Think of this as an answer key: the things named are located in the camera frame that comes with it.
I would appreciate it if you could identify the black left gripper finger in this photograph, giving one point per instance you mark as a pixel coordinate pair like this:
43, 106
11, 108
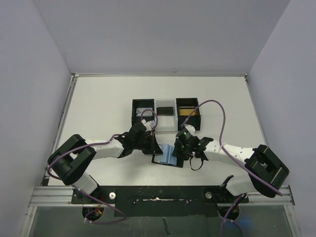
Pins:
155, 146
148, 152

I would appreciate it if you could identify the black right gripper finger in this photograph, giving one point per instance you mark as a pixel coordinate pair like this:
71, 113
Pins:
182, 154
176, 148

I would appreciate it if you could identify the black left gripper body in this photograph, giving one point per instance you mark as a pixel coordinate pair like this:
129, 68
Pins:
146, 142

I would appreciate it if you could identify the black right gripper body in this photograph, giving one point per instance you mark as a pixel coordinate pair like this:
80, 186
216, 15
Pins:
179, 147

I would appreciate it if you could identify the black leather card holder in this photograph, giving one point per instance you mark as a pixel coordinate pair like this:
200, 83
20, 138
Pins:
167, 158

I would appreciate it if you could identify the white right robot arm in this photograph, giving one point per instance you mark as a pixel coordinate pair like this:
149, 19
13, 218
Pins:
265, 172

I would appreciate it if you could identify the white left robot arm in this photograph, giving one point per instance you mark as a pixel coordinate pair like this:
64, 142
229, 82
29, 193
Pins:
70, 161

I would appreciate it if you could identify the silver credit card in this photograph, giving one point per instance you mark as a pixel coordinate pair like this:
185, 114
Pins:
145, 112

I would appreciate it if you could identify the gold credit card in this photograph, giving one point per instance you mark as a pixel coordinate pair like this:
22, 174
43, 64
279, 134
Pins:
186, 111

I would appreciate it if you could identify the black credit card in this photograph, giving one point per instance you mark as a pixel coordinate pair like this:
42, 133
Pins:
165, 111

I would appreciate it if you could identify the black left bin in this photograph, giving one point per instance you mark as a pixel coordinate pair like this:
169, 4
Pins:
142, 103

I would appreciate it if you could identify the black bin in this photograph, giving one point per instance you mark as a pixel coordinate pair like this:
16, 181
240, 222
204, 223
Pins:
186, 106
142, 103

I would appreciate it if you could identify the black right bin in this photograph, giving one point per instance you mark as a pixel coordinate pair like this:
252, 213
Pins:
186, 106

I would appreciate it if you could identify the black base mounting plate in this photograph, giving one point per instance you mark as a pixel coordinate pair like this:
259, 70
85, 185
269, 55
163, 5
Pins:
158, 201

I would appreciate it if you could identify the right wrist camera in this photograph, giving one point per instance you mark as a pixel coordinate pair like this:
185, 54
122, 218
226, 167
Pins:
185, 137

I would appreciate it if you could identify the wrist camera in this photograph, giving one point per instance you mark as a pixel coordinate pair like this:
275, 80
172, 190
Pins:
185, 137
149, 125

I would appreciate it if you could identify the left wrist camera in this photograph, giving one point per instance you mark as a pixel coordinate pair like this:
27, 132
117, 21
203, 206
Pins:
149, 125

